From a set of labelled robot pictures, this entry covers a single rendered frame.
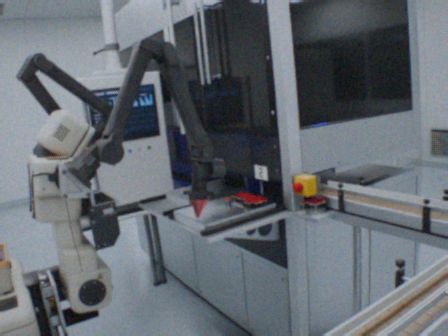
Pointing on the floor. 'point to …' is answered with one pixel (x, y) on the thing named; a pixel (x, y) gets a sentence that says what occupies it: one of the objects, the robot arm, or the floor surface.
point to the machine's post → (290, 161)
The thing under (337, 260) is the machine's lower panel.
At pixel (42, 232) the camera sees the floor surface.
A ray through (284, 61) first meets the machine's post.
